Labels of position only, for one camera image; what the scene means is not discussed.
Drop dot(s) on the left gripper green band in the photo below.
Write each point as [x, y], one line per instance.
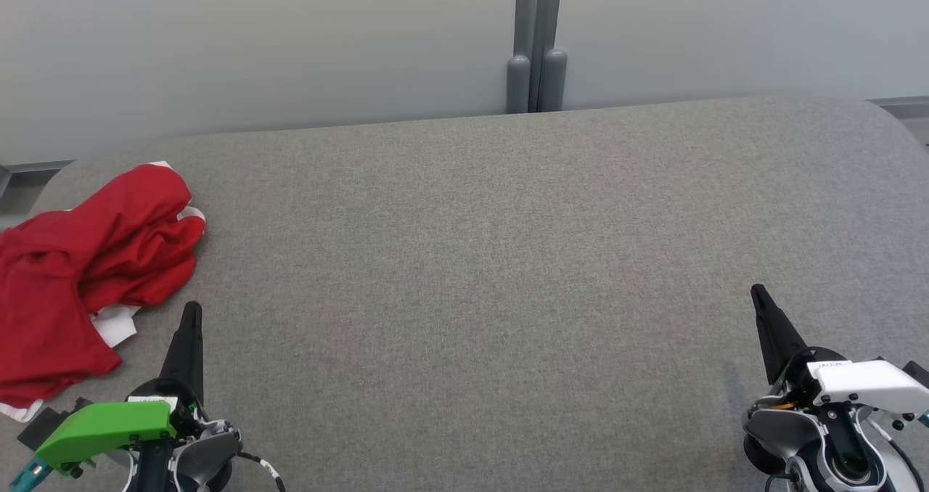
[101, 427]

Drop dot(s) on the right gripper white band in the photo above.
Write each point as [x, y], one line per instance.
[871, 383]

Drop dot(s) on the red and white basketball jersey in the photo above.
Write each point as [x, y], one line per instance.
[43, 318]

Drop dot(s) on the grey fabric sofa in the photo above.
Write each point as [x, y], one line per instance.
[472, 296]

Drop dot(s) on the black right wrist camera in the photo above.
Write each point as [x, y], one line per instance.
[918, 374]

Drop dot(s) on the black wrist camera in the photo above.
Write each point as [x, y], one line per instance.
[43, 423]
[918, 374]

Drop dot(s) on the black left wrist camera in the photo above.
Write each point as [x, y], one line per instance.
[43, 423]

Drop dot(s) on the grey partition post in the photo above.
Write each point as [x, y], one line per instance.
[537, 13]

